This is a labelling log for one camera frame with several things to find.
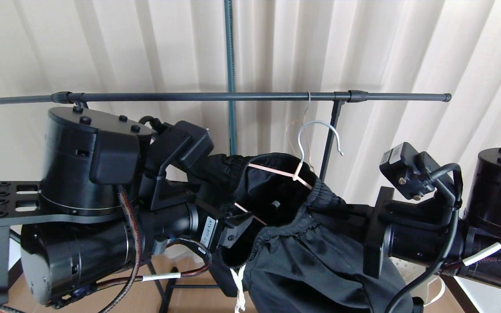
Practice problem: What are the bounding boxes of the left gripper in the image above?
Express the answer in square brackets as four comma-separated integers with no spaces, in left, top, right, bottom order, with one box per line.
[20,201,226,306]

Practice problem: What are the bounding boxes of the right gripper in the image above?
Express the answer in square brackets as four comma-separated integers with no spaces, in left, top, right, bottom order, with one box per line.
[363,186,501,296]

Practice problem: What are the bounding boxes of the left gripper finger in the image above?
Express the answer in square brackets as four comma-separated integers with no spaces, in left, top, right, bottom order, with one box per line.
[188,154,234,186]
[220,213,256,250]

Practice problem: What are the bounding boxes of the black shorts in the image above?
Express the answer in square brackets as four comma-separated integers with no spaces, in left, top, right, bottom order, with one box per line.
[193,152,414,313]

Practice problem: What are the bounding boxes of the pink clothes hanger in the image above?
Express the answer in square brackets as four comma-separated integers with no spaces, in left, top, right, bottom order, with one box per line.
[233,120,345,227]
[285,92,317,171]

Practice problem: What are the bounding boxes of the white laundry basket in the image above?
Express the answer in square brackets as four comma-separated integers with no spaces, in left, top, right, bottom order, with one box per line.
[396,259,447,307]

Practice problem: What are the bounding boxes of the black clothes rack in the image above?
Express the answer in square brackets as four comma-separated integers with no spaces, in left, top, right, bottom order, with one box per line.
[0,90,452,313]

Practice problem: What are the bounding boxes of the window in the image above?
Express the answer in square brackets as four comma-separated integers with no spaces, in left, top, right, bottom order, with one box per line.
[224,0,238,157]

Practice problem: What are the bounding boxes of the beige curtain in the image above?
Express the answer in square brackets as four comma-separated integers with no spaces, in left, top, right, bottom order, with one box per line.
[234,0,501,209]
[0,0,234,205]

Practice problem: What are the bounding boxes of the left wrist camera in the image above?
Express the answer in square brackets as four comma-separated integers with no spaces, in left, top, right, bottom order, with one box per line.
[139,120,214,212]

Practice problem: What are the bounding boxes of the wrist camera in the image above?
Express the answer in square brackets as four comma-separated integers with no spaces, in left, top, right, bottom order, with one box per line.
[139,120,214,212]
[379,142,464,231]

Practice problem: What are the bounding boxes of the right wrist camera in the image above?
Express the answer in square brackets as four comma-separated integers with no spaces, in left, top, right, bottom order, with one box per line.
[379,142,464,231]

